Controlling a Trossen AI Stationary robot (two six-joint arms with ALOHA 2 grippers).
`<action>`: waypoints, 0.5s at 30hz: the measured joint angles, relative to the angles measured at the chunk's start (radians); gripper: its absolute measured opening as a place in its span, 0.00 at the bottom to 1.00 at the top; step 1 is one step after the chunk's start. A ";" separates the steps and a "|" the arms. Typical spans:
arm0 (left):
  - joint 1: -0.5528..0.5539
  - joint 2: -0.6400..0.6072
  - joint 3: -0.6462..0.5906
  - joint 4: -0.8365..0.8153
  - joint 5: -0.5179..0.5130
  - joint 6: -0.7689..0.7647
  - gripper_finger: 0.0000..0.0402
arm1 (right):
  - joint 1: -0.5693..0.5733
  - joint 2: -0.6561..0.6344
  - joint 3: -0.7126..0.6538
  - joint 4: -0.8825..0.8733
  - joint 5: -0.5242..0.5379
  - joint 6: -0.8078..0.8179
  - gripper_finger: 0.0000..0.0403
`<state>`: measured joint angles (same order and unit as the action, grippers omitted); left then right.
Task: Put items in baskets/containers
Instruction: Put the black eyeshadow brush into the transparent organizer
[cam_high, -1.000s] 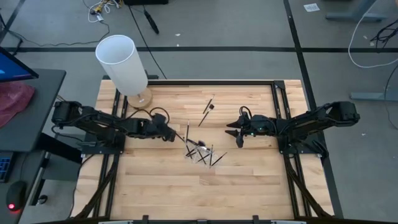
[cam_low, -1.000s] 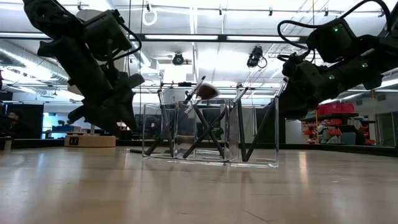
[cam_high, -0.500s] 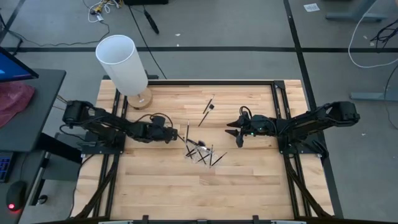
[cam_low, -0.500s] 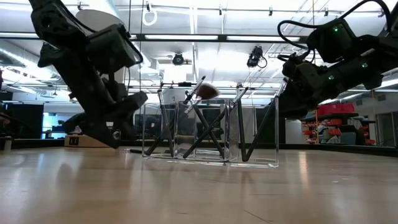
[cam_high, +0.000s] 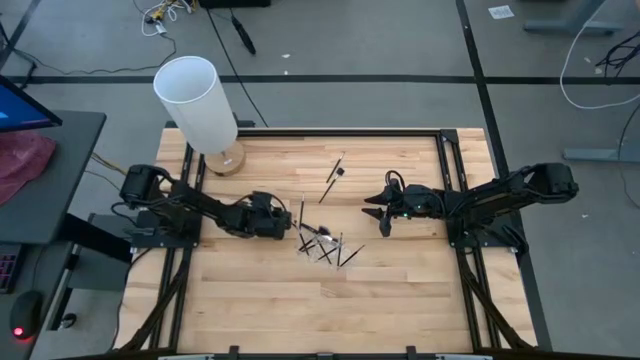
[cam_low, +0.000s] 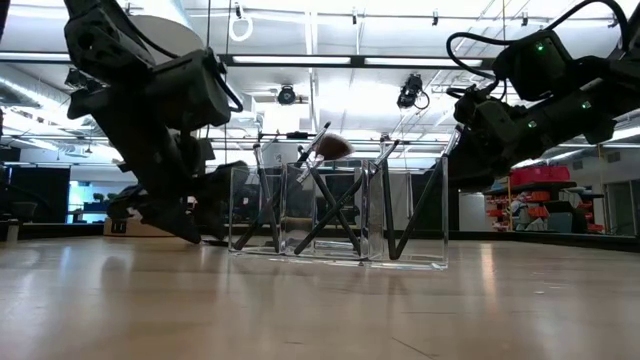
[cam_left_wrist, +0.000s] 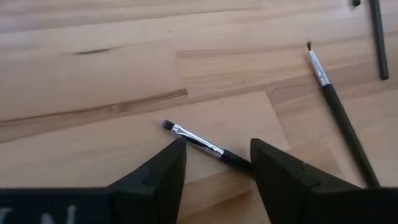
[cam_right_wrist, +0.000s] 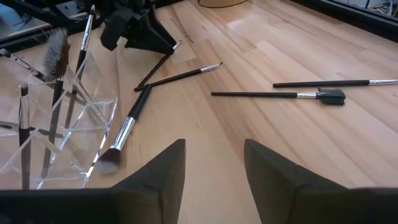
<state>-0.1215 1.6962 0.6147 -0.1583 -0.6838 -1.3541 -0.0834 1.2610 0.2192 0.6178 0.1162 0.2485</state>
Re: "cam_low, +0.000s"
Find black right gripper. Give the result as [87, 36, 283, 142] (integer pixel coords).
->
[448, 84, 549, 190]

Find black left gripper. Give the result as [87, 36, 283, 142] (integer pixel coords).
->
[107, 160, 251, 245]

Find black brush silver ferrule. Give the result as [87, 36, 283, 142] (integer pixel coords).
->
[392, 126, 462, 261]

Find black flat-head makeup brush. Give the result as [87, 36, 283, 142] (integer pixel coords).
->
[293, 139, 400, 256]

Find red storage bins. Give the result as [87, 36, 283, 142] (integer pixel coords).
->
[509, 165, 572, 188]

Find shelf with orange bins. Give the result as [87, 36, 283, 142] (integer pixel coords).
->
[482, 180, 607, 234]

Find blue planter with plants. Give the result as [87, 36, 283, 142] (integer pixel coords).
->
[82, 191, 112, 214]

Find clear acrylic three-compartment organizer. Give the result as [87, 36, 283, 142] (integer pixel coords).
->
[228, 158, 450, 271]

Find dark room panel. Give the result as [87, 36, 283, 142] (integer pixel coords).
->
[7, 165, 72, 225]

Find white cylinder lamp wooden base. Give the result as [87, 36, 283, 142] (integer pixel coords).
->
[103, 13, 207, 239]

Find black ceiling camera with cable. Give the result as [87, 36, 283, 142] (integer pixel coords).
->
[397, 73, 430, 111]

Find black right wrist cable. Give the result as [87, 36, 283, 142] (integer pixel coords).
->
[445, 31, 507, 99]

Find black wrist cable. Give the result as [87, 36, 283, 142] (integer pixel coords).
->
[213, 47, 245, 114]
[445, 31, 507, 99]

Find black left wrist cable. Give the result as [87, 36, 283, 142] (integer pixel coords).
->
[213, 47, 245, 114]

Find black aluminium table frame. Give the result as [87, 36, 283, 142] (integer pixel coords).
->
[0, 219, 640, 253]

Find round black ceiling camera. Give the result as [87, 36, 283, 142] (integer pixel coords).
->
[277, 85, 298, 107]

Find white hanging ring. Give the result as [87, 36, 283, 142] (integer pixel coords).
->
[228, 3, 255, 43]

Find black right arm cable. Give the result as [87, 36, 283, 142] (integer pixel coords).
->
[543, 0, 631, 51]

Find silver ventilation duct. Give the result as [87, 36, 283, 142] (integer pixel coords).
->
[0, 63, 109, 139]

